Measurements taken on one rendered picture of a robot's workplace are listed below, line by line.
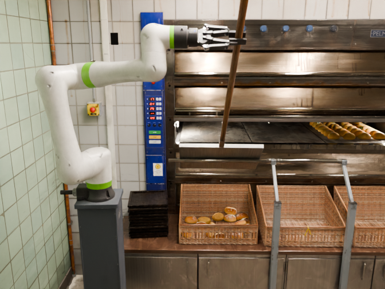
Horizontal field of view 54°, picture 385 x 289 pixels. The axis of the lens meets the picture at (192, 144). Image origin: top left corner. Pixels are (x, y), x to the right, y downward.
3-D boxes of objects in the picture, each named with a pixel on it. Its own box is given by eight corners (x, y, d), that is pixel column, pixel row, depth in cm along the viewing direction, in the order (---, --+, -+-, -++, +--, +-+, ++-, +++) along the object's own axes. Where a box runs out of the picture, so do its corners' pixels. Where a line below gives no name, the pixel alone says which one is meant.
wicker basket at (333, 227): (254, 216, 307) (255, 184, 300) (323, 217, 306) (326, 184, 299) (263, 247, 260) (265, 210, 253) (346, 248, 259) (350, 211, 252)
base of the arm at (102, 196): (57, 203, 180) (56, 191, 179) (66, 191, 195) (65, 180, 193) (112, 202, 182) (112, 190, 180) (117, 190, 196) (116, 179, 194)
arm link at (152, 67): (89, 59, 166) (106, 63, 176) (89, 85, 166) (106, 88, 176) (156, 50, 148) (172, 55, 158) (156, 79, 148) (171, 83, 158)
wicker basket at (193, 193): (180, 214, 310) (180, 183, 303) (248, 214, 309) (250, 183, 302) (177, 245, 263) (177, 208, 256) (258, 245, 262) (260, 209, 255)
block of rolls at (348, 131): (307, 124, 365) (308, 118, 363) (357, 124, 364) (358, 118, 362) (328, 140, 306) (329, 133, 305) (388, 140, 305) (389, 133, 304)
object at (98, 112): (89, 114, 290) (88, 101, 287) (102, 114, 290) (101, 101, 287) (86, 116, 283) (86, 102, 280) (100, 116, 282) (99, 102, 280)
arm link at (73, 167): (54, 189, 169) (24, 69, 160) (81, 178, 182) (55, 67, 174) (74, 188, 162) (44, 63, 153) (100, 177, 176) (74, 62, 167)
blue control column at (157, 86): (168, 192, 509) (164, 24, 453) (179, 192, 509) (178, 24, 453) (149, 278, 323) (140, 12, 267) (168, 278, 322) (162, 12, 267)
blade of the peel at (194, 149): (263, 148, 245) (263, 144, 246) (179, 147, 245) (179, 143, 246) (255, 169, 277) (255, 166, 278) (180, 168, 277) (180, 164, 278)
